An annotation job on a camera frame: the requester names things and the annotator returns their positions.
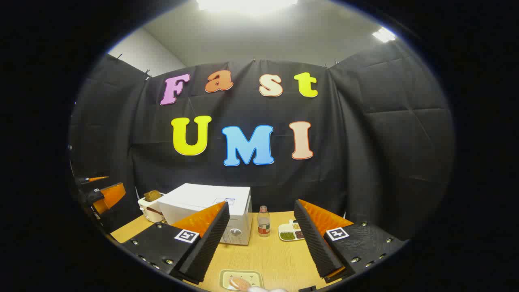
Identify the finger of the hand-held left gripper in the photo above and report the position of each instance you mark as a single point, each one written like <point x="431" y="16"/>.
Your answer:
<point x="109" y="196"/>
<point x="95" y="179"/>

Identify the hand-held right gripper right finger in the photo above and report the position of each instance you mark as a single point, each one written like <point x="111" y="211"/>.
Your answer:
<point x="314" y="243"/>

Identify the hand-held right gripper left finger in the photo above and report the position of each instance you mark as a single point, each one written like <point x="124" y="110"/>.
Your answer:
<point x="211" y="243"/>

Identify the white microwave oven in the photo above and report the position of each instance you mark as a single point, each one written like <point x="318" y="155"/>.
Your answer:
<point x="194" y="198"/>

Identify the sugared brown donut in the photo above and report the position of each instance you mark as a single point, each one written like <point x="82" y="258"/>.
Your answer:
<point x="239" y="283"/>

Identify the white divided dish of beans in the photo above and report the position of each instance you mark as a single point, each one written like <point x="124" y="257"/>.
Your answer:
<point x="288" y="234"/>

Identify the brown bread slice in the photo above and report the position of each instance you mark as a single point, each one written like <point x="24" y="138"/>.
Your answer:
<point x="153" y="196"/>

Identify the white toaster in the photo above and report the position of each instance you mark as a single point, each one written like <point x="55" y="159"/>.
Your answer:
<point x="150" y="217"/>

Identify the clear bottle red label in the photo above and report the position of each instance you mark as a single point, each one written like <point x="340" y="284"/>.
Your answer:
<point x="263" y="223"/>

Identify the small pale green tray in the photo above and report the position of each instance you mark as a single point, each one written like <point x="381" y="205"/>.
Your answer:
<point x="255" y="280"/>

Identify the black backdrop cloth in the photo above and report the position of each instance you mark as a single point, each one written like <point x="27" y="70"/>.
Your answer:
<point x="365" y="162"/>

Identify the small ceiling light panel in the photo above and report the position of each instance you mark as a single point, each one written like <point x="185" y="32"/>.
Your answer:
<point x="383" y="35"/>

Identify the large ceiling light panel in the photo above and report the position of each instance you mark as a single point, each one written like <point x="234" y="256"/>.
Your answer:
<point x="247" y="4"/>

